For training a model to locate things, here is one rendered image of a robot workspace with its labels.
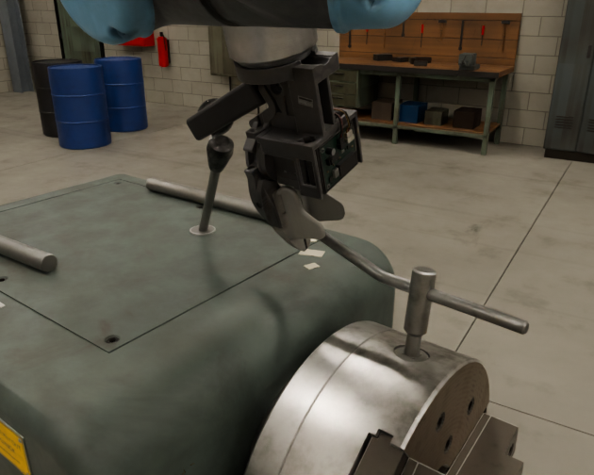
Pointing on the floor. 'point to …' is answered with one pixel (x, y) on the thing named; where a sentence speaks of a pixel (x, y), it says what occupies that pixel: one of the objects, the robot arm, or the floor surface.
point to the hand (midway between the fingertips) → (297, 237)
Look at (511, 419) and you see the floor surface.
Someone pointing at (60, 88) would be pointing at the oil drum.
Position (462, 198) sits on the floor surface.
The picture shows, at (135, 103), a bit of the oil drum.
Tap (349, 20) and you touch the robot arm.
